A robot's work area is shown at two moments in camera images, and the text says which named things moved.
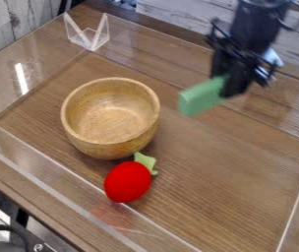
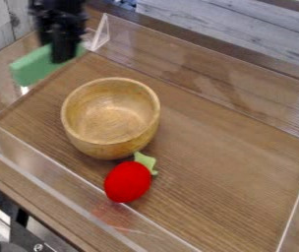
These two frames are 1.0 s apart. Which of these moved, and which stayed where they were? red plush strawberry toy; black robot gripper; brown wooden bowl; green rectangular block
Moved: black robot gripper; green rectangular block
Stayed: brown wooden bowl; red plush strawberry toy
